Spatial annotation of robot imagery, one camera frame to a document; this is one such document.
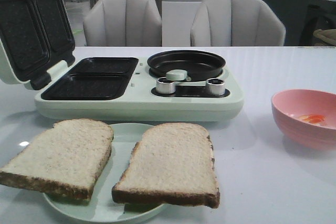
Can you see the bread slice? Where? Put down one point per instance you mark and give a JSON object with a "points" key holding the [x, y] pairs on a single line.
{"points": [[65, 160], [173, 164]]}

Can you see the pink plastic bowl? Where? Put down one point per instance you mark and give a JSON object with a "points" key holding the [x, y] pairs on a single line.
{"points": [[288, 105]]}

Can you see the breakfast maker hinged lid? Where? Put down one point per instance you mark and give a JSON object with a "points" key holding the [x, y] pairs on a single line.
{"points": [[35, 36]]}

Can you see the mint green breakfast maker base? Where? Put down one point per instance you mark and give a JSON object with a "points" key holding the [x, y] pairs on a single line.
{"points": [[123, 89]]}

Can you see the left silver control knob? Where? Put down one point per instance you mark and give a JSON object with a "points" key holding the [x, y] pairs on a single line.
{"points": [[165, 86]]}

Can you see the silver control knob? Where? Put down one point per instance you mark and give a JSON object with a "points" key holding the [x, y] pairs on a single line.
{"points": [[215, 87], [165, 86]]}

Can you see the round black frying pan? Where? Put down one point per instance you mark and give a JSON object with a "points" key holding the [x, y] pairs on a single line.
{"points": [[200, 65]]}

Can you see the right silver control knob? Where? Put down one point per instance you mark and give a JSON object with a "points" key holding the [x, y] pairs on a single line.
{"points": [[215, 87]]}

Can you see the left grey upholstered chair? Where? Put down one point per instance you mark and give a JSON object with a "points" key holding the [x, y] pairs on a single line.
{"points": [[123, 23]]}

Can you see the grey upholstered chair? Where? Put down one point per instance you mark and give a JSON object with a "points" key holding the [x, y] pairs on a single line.
{"points": [[224, 23], [123, 23]]}

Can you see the right grey upholstered chair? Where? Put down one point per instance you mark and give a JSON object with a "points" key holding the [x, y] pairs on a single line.
{"points": [[224, 23]]}

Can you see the mint green round plate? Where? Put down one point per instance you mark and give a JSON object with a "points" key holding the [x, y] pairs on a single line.
{"points": [[101, 208]]}

